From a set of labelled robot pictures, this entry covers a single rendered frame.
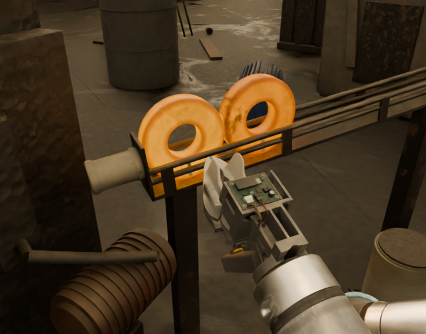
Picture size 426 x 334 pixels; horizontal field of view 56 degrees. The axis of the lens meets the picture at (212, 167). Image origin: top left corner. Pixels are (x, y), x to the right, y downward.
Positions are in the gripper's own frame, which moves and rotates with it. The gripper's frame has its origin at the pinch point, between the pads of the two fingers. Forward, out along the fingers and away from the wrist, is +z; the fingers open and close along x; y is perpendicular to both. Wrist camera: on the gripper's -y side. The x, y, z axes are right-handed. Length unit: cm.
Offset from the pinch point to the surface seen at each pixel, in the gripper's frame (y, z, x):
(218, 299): -78, 10, -18
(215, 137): -4.9, 10.7, -6.1
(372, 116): -7.6, 10.0, -44.8
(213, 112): -0.2, 12.2, -5.6
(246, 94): 2.0, 12.9, -12.1
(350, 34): -70, 139, -171
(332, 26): -72, 154, -168
